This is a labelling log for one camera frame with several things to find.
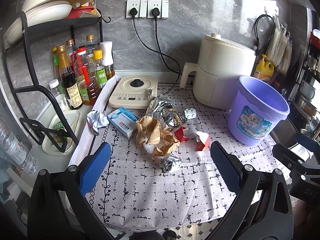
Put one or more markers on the yellow cap green label bottle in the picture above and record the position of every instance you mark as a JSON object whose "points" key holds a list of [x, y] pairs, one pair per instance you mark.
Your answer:
{"points": [[99, 68]]}

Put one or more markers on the white cap clear jar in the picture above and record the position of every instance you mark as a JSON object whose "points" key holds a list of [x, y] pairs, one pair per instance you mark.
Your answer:
{"points": [[59, 95]]}

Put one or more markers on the hanging cloth bags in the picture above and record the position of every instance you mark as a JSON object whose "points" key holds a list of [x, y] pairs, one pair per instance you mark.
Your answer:
{"points": [[279, 50]]}

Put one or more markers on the wall socket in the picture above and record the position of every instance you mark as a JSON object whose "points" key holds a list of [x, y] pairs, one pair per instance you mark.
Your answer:
{"points": [[161, 5], [139, 5]]}

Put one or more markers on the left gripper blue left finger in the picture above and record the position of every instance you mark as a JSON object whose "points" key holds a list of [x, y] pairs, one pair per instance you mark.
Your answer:
{"points": [[94, 167]]}

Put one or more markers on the red white small carton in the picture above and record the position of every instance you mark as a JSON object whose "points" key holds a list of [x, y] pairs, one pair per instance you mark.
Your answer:
{"points": [[202, 139]]}

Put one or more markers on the patterned table mat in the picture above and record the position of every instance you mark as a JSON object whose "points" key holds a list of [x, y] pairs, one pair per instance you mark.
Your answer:
{"points": [[133, 194]]}

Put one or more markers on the right side dish rack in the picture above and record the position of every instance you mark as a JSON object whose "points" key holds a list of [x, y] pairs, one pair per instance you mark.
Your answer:
{"points": [[304, 97]]}

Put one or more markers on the dark soy sauce bottle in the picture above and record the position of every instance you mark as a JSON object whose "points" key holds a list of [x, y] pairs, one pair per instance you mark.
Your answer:
{"points": [[68, 79]]}

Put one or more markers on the blue white medicine box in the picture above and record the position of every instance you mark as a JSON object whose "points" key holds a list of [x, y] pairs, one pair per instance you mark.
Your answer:
{"points": [[123, 120]]}

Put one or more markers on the small foil wrapper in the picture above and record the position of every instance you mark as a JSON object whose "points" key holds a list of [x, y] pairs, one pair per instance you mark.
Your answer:
{"points": [[169, 163]]}

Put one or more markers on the clear water bottle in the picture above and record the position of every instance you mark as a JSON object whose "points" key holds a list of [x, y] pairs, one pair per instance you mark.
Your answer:
{"points": [[16, 150]]}

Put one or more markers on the brown paper bag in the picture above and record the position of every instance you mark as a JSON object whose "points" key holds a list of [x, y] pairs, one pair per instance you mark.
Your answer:
{"points": [[156, 141]]}

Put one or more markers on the red container on rack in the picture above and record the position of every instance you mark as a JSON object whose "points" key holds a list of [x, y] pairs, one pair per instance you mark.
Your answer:
{"points": [[76, 13]]}

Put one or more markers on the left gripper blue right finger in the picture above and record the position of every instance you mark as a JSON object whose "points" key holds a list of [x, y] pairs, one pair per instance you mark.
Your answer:
{"points": [[227, 166]]}

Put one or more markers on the yellow detergent bottle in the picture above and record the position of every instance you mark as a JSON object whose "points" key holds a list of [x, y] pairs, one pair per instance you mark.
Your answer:
{"points": [[264, 69]]}

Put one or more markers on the red cap oil bottle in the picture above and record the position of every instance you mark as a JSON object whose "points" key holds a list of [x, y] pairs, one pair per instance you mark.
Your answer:
{"points": [[84, 69]]}

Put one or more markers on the white induction cooker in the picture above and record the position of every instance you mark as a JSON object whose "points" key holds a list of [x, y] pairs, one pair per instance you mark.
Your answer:
{"points": [[134, 92]]}

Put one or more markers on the right wall socket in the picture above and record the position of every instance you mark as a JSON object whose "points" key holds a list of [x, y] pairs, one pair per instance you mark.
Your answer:
{"points": [[161, 5]]}

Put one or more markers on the left wall socket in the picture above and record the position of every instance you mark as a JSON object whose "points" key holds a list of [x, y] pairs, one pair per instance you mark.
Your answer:
{"points": [[139, 5]]}

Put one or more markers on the silver foil snack bag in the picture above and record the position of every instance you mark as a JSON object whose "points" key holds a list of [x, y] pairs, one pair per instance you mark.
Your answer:
{"points": [[162, 108]]}

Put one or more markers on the white plate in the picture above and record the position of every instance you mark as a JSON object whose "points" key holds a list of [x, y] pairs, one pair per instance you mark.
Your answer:
{"points": [[44, 13]]}

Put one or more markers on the white plastic tray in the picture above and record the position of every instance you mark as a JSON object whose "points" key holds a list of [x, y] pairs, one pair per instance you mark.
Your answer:
{"points": [[62, 145]]}

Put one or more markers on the white air fryer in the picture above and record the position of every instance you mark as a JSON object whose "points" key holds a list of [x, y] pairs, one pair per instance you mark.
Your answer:
{"points": [[221, 62]]}

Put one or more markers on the gold cap clear bottle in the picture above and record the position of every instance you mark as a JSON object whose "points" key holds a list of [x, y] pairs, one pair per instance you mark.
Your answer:
{"points": [[91, 46]]}

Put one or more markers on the purple plastic bucket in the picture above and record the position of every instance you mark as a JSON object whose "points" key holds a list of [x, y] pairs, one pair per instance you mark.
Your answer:
{"points": [[256, 110]]}

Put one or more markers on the white blue paper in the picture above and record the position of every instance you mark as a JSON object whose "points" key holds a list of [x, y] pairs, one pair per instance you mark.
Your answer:
{"points": [[97, 120]]}

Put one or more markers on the snack packet on rack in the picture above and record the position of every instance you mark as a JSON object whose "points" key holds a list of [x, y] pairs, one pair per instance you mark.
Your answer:
{"points": [[94, 5]]}

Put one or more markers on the white top oil dispenser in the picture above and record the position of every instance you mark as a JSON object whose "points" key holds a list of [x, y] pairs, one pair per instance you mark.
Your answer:
{"points": [[108, 61]]}

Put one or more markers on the black metal rack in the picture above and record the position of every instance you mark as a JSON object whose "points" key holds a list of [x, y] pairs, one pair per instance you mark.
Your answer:
{"points": [[36, 130]]}

